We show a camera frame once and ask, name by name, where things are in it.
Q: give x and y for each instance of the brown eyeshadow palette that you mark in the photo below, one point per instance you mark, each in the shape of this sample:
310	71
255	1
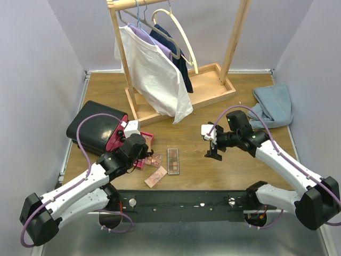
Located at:
173	161

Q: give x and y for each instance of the white t-shirt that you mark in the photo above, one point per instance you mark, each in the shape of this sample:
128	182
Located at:
155	77

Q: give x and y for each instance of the pink palette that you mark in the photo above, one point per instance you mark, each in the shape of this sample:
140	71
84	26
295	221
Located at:
154	160
156	177

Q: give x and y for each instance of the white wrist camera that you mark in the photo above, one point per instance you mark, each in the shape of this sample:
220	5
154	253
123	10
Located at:
131	127
208	132

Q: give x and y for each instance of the navy blue garment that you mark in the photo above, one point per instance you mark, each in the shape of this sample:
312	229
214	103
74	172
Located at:
180	63

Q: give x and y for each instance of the light blue towel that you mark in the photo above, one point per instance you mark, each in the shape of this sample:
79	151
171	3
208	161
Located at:
273	105

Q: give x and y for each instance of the lavender shirt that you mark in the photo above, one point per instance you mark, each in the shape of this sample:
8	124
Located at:
148	39

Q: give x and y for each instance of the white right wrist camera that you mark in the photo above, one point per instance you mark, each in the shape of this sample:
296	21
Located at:
208	132

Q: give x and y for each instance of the pink drawer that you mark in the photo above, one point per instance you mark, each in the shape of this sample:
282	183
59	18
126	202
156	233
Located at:
149	139
117	136

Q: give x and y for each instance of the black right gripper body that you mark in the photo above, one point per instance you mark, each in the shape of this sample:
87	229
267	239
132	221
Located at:
227	138

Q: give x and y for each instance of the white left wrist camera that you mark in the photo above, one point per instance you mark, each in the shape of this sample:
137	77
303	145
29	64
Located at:
131	127

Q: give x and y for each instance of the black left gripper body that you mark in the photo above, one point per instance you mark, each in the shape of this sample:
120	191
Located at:
145	152

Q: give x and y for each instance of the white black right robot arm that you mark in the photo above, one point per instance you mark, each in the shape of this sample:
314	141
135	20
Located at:
314	200

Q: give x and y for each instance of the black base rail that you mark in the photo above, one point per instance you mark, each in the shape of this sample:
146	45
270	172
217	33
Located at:
144	206

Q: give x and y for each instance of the black organizer box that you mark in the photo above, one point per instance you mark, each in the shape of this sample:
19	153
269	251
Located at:
95	132

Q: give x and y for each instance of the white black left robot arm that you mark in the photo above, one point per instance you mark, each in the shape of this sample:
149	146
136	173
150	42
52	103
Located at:
43	216

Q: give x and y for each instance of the grey hanger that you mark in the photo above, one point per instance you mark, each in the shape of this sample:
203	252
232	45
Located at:
157	29

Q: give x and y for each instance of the wooden clothes rack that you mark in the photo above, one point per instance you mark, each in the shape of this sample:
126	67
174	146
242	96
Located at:
210	82

